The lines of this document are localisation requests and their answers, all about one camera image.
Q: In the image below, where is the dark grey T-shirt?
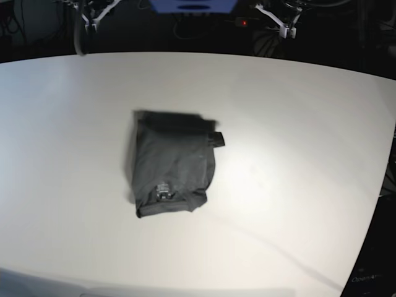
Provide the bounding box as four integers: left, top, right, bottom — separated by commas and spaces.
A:
131, 110, 225, 218

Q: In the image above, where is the black power strip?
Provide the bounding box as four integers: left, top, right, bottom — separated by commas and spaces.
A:
235, 17, 259, 28

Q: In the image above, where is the blue plastic box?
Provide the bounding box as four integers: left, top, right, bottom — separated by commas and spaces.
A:
150, 0, 238, 14

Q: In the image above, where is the black OpenArm base box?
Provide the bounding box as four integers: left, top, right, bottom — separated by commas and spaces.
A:
341, 195, 395, 297

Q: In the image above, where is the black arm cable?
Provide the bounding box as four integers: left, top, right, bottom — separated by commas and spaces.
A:
73, 0, 92, 57

